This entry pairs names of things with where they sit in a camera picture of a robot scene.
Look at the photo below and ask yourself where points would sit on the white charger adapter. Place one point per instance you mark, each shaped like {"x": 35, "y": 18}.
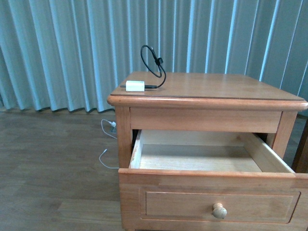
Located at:
{"x": 133, "y": 86}

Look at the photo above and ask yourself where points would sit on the wooden drawer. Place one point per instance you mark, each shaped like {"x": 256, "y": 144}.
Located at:
{"x": 210, "y": 181}

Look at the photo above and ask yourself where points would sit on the open grey floor socket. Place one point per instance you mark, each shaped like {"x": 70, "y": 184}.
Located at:
{"x": 113, "y": 130}

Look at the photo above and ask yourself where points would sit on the wooden nightstand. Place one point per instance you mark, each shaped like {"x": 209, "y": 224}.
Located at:
{"x": 206, "y": 103}

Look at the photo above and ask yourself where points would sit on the pale green curtain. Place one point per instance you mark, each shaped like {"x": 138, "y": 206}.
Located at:
{"x": 72, "y": 53}

